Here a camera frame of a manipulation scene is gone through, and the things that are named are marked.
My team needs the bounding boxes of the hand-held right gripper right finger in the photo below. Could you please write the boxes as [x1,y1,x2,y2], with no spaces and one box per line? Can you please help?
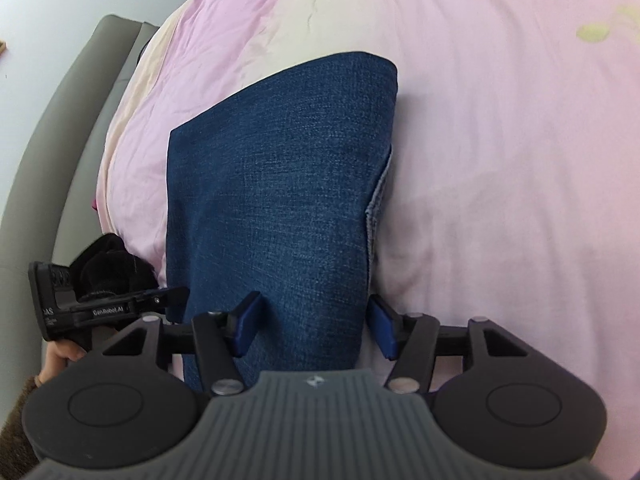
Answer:
[366,294,528,395]

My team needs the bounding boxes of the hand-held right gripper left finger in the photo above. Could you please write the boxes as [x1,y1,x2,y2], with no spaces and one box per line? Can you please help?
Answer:
[103,291,265,397]

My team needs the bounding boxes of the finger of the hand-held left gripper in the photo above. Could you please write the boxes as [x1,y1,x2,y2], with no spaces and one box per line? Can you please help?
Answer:
[144,287,191,312]

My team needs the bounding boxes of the blue denim pants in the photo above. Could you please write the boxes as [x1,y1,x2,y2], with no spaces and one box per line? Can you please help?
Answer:
[165,51,399,392]

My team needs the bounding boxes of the person's left forearm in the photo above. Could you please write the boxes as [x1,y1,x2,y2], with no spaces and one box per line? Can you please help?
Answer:
[0,374,45,467]

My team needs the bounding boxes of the person's left hand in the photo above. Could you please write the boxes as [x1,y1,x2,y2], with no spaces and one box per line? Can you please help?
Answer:
[38,341,89,387]

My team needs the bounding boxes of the pink and cream blanket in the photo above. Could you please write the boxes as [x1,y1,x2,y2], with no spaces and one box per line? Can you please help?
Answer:
[94,0,640,413]

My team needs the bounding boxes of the grey upholstered bed frame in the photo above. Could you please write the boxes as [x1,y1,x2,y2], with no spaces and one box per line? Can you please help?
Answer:
[0,14,162,361]

